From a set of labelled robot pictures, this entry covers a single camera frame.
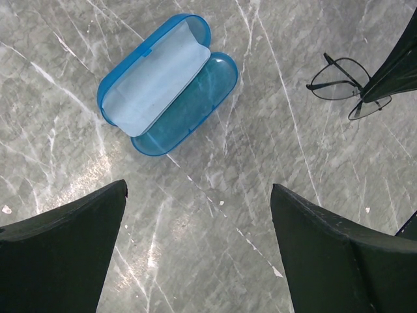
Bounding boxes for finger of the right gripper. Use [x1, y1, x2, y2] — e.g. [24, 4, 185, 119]
[361, 14, 417, 103]

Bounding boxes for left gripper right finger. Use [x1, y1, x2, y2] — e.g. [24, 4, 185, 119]
[270, 184, 416, 312]

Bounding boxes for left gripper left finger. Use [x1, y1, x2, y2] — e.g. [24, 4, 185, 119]
[1, 180, 128, 312]

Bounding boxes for black thin sunglasses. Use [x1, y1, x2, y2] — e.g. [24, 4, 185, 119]
[306, 53, 392, 121]

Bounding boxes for light blue cleaning cloth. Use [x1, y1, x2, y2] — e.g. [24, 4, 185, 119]
[102, 21, 210, 137]

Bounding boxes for blue translucent glasses case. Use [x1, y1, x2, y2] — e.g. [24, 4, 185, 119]
[96, 13, 238, 157]

